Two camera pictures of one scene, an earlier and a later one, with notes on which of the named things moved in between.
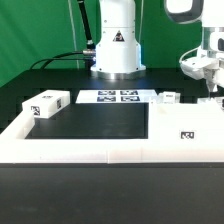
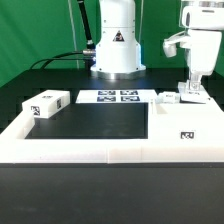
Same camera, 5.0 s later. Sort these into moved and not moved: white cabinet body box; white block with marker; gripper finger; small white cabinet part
Moved: gripper finger
Not moved: white cabinet body box; small white cabinet part; white block with marker
